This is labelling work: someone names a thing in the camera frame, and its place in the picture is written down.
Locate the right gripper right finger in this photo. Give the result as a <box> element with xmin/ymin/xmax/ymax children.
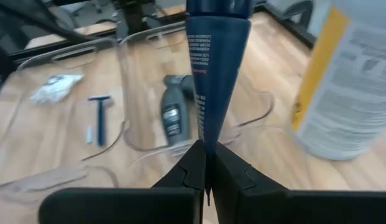
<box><xmin>209</xmin><ymin>142</ymin><xmax>386</xmax><ymax>224</ymax></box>

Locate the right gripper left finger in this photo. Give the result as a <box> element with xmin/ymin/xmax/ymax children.
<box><xmin>38</xmin><ymin>139</ymin><xmax>208</xmax><ymax>224</ymax></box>

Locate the blue disposable razor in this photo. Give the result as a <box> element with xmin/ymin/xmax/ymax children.
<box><xmin>87</xmin><ymin>95</ymin><xmax>113</xmax><ymax>147</ymax></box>

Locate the grey travel bottle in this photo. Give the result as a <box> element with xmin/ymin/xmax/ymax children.
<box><xmin>160</xmin><ymin>73</ymin><xmax>196</xmax><ymax>147</ymax></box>

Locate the white vanity pack bag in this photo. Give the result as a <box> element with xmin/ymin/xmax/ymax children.
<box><xmin>29</xmin><ymin>73</ymin><xmax>85</xmax><ymax>106</ymax></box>

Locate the dark blue squeeze tube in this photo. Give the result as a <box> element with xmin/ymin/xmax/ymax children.
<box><xmin>185</xmin><ymin>0</ymin><xmax>253</xmax><ymax>206</ymax></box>

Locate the white wipes canister yellow label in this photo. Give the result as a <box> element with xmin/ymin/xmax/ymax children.
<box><xmin>290</xmin><ymin>0</ymin><xmax>386</xmax><ymax>161</ymax></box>

